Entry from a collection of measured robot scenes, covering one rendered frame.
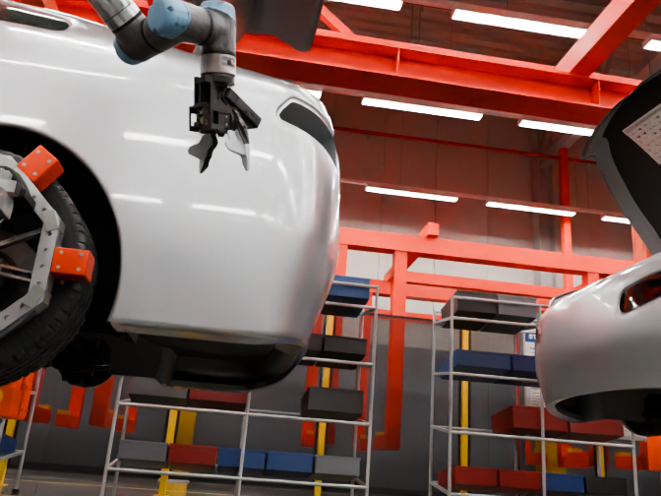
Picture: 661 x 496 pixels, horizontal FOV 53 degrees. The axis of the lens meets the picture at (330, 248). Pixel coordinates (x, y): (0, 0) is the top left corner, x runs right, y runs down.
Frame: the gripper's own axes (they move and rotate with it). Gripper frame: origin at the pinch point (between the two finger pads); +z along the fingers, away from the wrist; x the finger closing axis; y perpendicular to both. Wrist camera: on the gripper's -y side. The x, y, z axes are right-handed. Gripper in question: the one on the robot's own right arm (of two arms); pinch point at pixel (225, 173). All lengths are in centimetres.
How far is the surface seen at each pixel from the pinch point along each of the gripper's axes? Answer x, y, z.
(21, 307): -57, 18, 33
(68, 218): -63, 2, 10
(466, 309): -167, -432, 91
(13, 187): -47, 24, 3
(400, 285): -338, -586, 94
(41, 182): -65, 8, 0
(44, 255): -56, 12, 20
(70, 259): -51, 8, 21
